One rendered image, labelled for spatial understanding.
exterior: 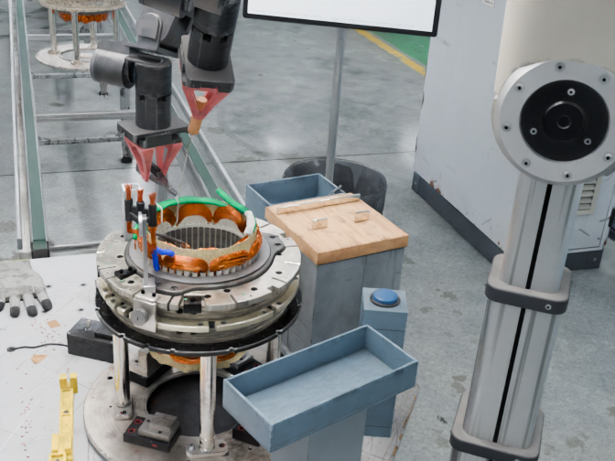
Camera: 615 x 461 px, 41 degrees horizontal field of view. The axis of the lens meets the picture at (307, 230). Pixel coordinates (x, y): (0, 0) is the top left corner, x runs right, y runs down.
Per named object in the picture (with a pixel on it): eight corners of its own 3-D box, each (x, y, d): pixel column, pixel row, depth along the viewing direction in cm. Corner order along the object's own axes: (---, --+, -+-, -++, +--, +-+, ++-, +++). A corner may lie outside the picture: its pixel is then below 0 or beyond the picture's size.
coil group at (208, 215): (174, 225, 137) (174, 202, 135) (210, 222, 139) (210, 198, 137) (176, 230, 135) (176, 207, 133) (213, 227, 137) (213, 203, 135)
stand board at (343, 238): (264, 218, 156) (264, 206, 155) (350, 203, 164) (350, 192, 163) (316, 265, 140) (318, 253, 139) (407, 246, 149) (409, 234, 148)
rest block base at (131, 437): (136, 422, 138) (136, 415, 137) (181, 433, 136) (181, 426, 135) (123, 441, 133) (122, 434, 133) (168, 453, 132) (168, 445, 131)
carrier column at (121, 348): (114, 403, 141) (110, 299, 132) (129, 402, 142) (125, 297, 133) (116, 412, 139) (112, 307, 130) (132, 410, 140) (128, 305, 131)
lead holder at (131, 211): (124, 219, 118) (124, 197, 116) (153, 216, 119) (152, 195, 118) (128, 230, 115) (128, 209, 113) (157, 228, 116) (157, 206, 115)
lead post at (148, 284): (143, 294, 118) (141, 220, 113) (142, 284, 120) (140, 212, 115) (156, 293, 119) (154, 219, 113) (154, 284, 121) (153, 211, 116)
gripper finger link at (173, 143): (125, 175, 139) (124, 123, 135) (163, 166, 143) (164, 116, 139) (144, 190, 135) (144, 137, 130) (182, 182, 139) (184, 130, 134)
